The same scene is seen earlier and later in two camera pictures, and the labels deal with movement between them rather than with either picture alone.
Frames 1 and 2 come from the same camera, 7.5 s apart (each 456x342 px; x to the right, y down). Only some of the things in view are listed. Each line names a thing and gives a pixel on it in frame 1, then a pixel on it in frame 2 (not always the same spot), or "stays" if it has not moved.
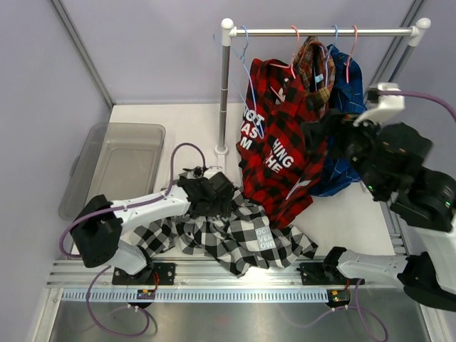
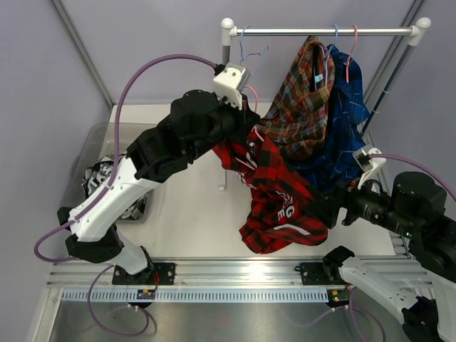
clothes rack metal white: x=419 y=27 stays
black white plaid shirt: x=246 y=237 → x=97 y=175
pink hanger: x=347 y=63 stays
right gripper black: x=332 y=122 → x=339 y=194
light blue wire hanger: x=254 y=115 → x=251 y=53
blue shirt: x=340 y=169 stays
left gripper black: x=220 y=210 → x=245 y=119
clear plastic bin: x=120 y=161 stays
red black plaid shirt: x=278 y=169 → x=278 y=199
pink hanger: x=291 y=65 → x=253 y=129
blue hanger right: x=328 y=53 stays
